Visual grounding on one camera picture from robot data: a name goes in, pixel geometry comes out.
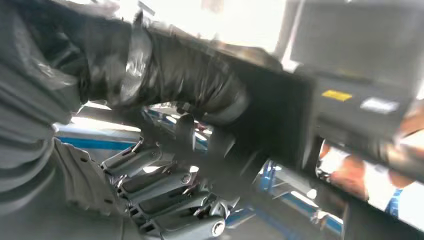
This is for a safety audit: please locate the grey cabinet with labels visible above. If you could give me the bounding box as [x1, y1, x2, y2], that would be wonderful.
[288, 0, 424, 147]

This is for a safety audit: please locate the person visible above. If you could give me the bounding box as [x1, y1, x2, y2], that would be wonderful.
[318, 99, 424, 204]

